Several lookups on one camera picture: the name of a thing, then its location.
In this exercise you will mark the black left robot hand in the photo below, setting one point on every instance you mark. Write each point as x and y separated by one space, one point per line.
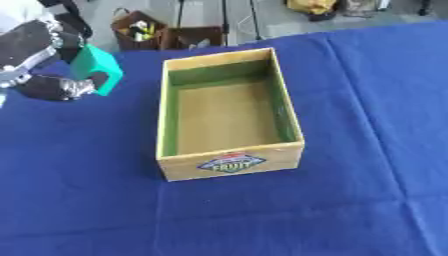
32 43

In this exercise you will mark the tan cardboard box green inside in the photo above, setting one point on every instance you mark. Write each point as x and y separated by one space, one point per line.
227 116

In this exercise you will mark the yellow bag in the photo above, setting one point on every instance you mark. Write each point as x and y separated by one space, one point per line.
312 6

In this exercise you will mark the brown basket with items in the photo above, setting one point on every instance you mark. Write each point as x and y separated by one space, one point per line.
137 30

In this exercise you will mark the brown open box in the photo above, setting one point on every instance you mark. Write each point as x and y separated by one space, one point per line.
195 37

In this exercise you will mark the green arch block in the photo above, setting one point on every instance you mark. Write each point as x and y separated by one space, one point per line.
96 63

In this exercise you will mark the black tripod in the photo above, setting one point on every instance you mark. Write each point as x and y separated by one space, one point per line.
223 18

